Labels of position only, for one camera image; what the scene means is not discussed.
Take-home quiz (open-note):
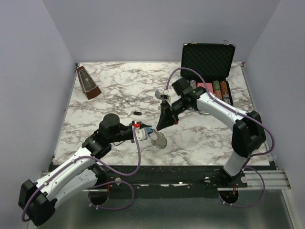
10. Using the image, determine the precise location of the pink playing card deck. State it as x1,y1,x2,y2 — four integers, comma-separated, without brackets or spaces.
197,83,213,91

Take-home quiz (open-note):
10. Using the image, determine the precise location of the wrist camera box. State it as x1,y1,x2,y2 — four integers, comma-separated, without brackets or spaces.
132,122,148,141
154,90,172,104

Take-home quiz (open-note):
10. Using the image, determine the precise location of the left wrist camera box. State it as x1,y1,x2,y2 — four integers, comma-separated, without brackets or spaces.
132,122,148,141

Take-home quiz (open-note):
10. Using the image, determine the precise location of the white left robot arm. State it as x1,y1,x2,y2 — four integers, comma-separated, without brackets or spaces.
18,114,153,226

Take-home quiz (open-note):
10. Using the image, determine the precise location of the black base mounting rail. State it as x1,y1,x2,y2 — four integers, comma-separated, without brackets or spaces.
40,164,291,200

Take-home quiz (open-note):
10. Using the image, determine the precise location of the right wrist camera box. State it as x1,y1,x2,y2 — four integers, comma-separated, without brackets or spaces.
154,90,172,104

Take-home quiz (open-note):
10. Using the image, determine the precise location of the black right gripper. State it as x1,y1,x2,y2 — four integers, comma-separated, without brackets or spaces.
156,97,190,131

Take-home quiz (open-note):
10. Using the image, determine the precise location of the brown wooden metronome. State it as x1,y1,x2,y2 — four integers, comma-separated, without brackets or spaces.
76,66,102,100

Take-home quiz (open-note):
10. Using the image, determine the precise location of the black poker chip case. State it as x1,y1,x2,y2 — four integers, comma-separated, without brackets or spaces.
181,42,236,105

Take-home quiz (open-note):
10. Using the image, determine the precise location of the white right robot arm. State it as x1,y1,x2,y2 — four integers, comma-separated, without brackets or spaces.
155,78,266,187

